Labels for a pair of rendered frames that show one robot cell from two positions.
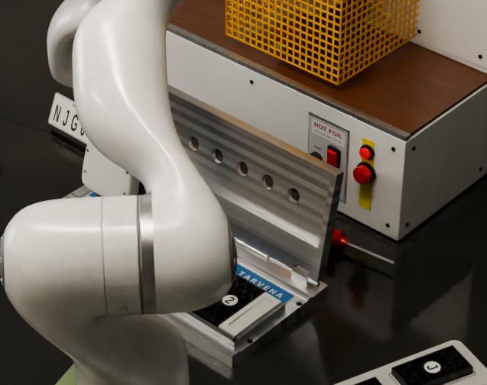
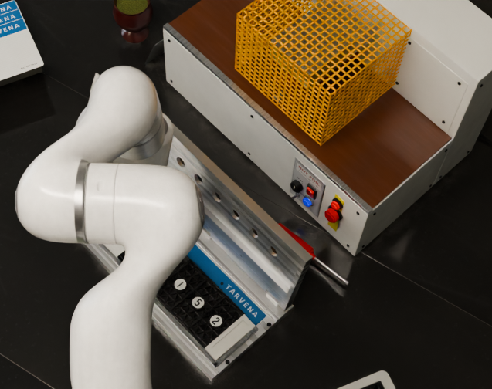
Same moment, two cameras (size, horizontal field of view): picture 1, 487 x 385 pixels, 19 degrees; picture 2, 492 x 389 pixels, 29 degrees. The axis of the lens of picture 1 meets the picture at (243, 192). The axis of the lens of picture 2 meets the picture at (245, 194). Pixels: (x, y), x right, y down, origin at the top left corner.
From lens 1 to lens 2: 1.00 m
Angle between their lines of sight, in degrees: 26
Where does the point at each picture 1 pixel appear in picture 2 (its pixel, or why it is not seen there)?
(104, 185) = not seen: hidden behind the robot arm
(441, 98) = (404, 164)
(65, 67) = not seen: hidden behind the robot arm
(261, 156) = (249, 215)
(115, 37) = (104, 345)
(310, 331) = (275, 347)
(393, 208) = (353, 240)
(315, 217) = (287, 272)
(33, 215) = not seen: outside the picture
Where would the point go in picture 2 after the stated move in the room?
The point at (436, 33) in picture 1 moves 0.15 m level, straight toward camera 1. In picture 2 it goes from (411, 90) to (398, 159)
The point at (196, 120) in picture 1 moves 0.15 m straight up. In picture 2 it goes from (201, 167) to (201, 123)
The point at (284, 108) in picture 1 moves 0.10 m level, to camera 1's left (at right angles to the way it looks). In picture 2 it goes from (276, 144) to (223, 140)
